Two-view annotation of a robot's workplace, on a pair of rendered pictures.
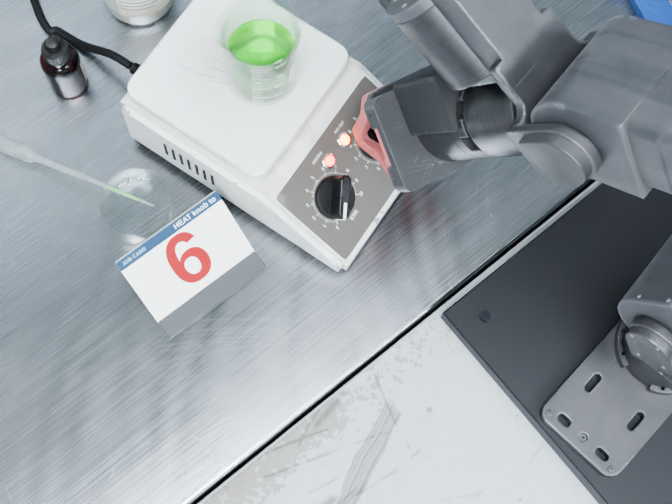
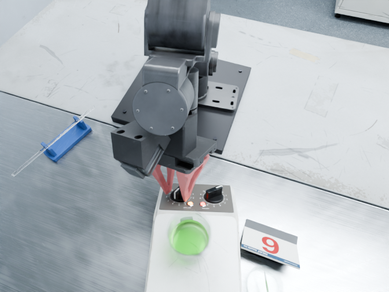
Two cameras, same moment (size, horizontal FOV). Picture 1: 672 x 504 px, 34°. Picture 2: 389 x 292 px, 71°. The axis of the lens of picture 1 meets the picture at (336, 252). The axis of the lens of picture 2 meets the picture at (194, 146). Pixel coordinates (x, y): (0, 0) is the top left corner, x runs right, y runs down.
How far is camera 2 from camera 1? 0.50 m
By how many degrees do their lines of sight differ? 41
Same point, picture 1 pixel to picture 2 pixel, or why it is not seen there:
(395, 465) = (275, 143)
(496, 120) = (194, 84)
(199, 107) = (223, 263)
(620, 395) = (214, 93)
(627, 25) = (152, 11)
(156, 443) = (332, 217)
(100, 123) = not seen: outside the picture
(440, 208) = not seen: hidden behind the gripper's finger
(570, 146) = (216, 15)
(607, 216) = not seen: hidden behind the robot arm
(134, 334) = (307, 251)
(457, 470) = (263, 128)
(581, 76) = (186, 17)
